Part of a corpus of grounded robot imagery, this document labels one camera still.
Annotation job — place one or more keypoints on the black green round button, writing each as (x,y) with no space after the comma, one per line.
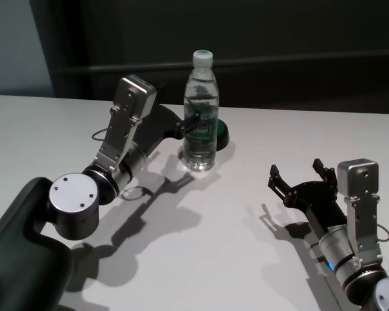
(223,136)

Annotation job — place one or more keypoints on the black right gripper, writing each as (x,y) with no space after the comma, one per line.
(321,201)

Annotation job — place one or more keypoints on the clear plastic water bottle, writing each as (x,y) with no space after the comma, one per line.
(201,97)

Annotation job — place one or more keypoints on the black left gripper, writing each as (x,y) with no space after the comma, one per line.
(159,124)

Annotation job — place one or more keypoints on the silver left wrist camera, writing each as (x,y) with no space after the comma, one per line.
(129,103)

